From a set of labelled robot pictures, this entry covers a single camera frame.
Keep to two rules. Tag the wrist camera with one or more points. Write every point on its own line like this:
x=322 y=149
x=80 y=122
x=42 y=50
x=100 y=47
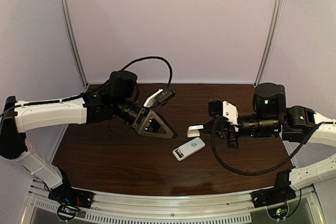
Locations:
x=161 y=97
x=225 y=110

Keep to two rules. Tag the white battery cover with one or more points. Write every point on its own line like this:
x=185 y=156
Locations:
x=194 y=130

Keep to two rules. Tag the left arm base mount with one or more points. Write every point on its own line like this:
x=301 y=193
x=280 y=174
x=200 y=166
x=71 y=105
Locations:
x=70 y=199

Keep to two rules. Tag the right aluminium frame post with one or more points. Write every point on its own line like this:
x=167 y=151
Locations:
x=275 y=15

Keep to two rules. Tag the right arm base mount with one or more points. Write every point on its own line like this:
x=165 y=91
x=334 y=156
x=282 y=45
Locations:
x=277 y=197

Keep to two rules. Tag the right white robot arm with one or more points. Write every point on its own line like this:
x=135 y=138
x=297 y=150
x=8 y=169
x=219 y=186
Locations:
x=271 y=117

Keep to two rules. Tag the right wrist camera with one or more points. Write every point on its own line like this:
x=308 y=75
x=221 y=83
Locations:
x=225 y=110

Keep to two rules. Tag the white remote control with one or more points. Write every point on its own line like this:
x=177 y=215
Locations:
x=189 y=148

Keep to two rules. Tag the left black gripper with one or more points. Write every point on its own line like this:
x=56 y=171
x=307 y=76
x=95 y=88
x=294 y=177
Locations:
x=140 y=119

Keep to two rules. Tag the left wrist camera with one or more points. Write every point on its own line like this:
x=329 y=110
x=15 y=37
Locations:
x=161 y=97

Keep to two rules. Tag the front aluminium rail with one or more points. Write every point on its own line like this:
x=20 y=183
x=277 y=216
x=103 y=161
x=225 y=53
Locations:
x=219 y=208

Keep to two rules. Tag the aluminium frame post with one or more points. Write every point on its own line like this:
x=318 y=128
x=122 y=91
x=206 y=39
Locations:
x=72 y=42
x=275 y=15

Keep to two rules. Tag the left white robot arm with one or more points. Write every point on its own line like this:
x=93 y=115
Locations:
x=111 y=99

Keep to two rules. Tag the left aluminium frame post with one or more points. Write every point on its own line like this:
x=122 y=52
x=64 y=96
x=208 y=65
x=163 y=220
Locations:
x=72 y=42

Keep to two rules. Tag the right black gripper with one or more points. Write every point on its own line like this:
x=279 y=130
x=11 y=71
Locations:
x=230 y=131

